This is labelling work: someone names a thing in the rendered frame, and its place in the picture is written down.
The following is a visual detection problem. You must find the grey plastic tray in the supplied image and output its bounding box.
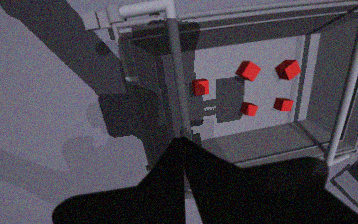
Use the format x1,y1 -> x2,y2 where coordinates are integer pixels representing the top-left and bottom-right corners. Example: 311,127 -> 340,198
81,0 -> 358,171

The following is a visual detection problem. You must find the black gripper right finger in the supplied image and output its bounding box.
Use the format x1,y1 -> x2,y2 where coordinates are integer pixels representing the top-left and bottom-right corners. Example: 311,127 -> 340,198
179,137 -> 329,224

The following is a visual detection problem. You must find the small red block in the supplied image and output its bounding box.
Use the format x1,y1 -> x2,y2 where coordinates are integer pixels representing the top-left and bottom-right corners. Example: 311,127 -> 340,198
240,102 -> 258,117
273,98 -> 294,111
192,78 -> 209,96
275,60 -> 301,81
236,60 -> 260,81

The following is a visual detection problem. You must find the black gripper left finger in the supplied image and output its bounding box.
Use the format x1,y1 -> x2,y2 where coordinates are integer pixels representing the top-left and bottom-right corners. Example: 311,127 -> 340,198
52,138 -> 186,224

